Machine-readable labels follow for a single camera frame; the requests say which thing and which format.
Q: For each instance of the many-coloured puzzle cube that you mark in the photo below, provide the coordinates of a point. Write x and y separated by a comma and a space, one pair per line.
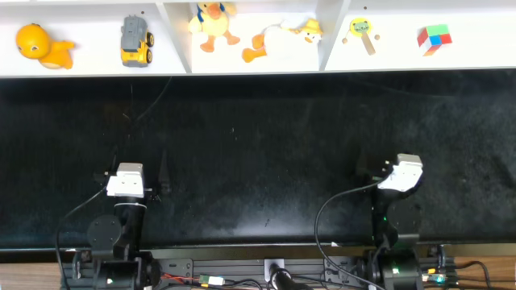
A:
435, 38

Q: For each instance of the white shelf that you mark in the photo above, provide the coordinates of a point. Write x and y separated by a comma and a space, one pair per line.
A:
475, 52

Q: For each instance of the orange dinosaur toy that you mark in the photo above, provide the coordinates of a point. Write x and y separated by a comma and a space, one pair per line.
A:
34, 42

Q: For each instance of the mounting rail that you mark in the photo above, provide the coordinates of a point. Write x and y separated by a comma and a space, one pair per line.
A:
242, 270

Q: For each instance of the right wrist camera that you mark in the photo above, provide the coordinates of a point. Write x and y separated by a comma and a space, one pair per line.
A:
403, 173

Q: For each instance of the grey and yellow toy truck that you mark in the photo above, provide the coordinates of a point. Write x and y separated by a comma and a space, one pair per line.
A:
133, 40

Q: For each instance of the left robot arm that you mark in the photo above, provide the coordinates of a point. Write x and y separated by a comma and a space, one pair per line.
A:
121, 229

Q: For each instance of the yellow rattle drum toy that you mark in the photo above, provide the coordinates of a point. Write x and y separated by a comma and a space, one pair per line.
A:
360, 27

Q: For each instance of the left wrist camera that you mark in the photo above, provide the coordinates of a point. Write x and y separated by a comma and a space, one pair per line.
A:
126, 181

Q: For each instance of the yellow plush duck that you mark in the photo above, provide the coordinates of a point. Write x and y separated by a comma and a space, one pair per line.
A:
215, 25

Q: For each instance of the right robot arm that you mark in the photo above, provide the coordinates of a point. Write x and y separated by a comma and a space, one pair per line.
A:
387, 225

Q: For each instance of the white plush duck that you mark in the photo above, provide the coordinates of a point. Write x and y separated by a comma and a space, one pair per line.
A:
288, 42

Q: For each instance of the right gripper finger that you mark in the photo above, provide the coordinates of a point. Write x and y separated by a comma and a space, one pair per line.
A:
362, 167

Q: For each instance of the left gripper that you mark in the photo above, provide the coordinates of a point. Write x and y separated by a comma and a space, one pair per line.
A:
152, 194

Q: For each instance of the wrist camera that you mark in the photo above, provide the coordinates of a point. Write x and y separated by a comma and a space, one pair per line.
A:
403, 173
126, 181

